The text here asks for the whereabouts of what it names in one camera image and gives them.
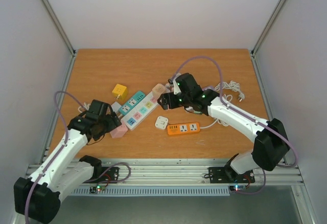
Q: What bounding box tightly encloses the orange power strip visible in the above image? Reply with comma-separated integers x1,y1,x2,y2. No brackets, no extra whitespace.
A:
167,122,200,136

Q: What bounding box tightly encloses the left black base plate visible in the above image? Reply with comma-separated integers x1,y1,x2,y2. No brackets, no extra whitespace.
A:
86,167,120,184

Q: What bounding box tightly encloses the white coiled power cord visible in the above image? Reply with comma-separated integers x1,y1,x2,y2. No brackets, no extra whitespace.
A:
199,80,246,130

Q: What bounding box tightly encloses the yellow cube adapter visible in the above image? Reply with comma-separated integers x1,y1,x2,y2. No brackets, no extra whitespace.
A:
112,84,128,101

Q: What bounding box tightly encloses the peach cube adapter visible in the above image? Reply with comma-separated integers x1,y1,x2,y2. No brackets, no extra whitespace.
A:
152,83,169,99

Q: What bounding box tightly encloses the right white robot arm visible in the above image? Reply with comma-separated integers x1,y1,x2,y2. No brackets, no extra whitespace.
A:
158,73,290,182

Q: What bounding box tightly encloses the long white power strip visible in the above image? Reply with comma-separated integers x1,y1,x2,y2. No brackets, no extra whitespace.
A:
121,92,158,130

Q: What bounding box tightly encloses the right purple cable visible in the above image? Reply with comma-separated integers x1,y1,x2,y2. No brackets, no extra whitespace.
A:
171,56,299,196

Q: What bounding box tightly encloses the pink cube socket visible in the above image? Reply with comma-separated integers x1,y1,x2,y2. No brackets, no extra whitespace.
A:
110,121,128,139

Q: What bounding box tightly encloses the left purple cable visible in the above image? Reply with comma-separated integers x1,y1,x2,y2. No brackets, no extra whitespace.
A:
24,91,90,222

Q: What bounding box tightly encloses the white round switch socket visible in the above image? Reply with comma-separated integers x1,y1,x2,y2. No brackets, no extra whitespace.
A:
155,116,169,130

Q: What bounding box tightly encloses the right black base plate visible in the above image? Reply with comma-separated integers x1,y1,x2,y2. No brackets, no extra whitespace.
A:
203,167,255,184

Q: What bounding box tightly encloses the grey slotted cable duct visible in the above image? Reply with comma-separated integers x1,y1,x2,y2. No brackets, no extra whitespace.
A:
71,186,230,197

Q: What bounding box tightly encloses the teal power strip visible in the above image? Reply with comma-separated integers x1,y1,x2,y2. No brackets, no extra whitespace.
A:
119,91,146,116

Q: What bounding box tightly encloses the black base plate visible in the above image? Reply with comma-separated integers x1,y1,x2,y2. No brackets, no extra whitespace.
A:
203,167,255,184
86,167,120,184

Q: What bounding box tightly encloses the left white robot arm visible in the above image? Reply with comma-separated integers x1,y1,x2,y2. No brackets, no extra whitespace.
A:
13,100,121,223

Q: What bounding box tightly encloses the purple cable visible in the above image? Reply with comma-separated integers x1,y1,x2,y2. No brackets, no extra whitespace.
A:
171,56,299,196
24,91,90,222

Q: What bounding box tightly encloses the aluminium rail frame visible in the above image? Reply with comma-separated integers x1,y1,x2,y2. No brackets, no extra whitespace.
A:
22,50,317,224

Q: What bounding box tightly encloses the grey plug adapter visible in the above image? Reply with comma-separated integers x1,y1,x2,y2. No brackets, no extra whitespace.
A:
111,101,121,113

